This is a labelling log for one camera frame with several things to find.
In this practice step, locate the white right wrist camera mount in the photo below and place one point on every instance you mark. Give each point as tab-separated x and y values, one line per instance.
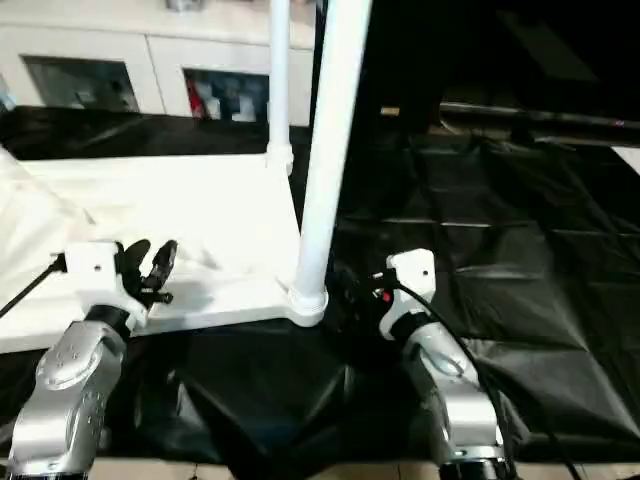
412	280

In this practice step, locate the white plastic table top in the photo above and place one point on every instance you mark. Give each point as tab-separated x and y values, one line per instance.
150	200

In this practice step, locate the silver metal bowl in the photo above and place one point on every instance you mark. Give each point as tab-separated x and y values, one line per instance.
176	4

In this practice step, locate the black furniture unit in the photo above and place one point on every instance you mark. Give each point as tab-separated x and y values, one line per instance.
500	50

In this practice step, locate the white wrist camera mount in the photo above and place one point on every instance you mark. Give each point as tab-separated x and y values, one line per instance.
412	280
92	270

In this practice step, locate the black work mat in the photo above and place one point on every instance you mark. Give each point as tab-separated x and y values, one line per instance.
500	280

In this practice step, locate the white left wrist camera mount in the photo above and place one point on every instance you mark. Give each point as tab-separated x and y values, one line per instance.
92	270

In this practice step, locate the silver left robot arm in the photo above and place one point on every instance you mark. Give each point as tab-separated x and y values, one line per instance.
75	380

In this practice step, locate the white glass-door cabinet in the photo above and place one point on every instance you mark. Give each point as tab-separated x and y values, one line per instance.
150	45

